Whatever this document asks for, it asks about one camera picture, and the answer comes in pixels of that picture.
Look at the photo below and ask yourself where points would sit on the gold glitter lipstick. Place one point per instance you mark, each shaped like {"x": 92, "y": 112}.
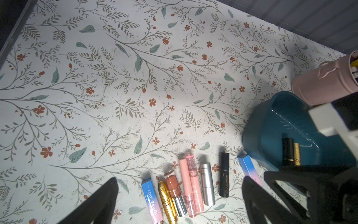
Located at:
{"x": 167, "y": 203}

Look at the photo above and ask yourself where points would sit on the silver lipstick tube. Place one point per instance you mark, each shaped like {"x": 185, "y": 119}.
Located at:
{"x": 207, "y": 184}

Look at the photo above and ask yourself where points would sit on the gold lipstick tube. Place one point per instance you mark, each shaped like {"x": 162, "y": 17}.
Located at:
{"x": 297, "y": 154}

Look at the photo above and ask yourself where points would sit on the teal plastic storage box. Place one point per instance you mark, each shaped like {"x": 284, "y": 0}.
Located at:
{"x": 286, "y": 116}

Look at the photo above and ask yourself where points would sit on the orange clear cap lipstick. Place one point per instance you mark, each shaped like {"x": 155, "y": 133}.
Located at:
{"x": 176, "y": 193}

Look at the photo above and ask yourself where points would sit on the pink lip gloss tube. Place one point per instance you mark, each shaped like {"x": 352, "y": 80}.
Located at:
{"x": 188, "y": 191}

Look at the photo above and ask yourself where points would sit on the black gold lipstick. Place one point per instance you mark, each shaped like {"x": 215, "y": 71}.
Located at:
{"x": 288, "y": 152}

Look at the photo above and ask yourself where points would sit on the black mascara tube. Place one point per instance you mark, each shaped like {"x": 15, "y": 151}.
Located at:
{"x": 224, "y": 175}

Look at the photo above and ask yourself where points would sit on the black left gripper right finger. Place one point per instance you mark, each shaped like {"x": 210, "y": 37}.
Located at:
{"x": 261, "y": 207}

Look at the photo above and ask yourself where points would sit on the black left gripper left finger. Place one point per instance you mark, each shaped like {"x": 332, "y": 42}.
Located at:
{"x": 98, "y": 208}

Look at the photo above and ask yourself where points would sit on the blue pink lipstick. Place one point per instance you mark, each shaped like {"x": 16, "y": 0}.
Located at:
{"x": 248, "y": 167}
{"x": 152, "y": 201}

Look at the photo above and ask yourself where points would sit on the pink pen holder cup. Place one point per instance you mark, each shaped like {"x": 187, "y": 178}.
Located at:
{"x": 330, "y": 81}

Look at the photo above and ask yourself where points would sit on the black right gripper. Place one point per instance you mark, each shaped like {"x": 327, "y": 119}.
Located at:
{"x": 332, "y": 192}

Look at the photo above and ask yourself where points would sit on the blue pink lipstick right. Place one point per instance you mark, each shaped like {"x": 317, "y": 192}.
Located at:
{"x": 248, "y": 167}

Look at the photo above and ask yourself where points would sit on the blue pink lipstick left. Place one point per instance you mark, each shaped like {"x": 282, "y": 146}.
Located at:
{"x": 152, "y": 201}

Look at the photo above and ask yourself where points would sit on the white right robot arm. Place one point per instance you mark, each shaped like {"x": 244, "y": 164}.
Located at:
{"x": 339, "y": 117}

